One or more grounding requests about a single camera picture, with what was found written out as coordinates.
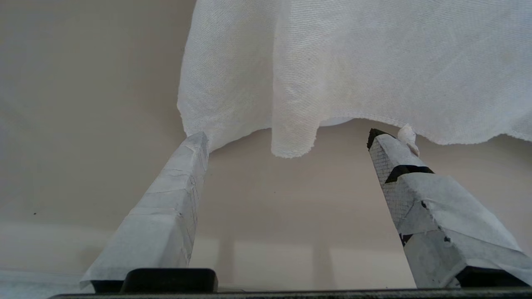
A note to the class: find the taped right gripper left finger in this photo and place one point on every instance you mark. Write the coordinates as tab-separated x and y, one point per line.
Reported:
162	220

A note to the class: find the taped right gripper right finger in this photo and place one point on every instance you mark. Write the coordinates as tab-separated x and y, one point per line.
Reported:
440	224

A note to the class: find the white draped cloth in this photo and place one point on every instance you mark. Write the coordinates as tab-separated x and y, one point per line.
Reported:
353	62

